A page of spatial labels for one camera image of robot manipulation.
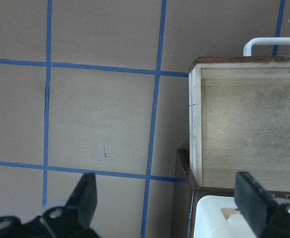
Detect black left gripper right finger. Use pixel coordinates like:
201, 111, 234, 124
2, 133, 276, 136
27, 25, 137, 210
234, 172, 277, 236

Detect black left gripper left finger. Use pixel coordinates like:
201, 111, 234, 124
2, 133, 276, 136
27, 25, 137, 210
65, 173, 97, 228

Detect light wooden drawer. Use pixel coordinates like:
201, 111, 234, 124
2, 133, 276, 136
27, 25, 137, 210
187, 37, 290, 193

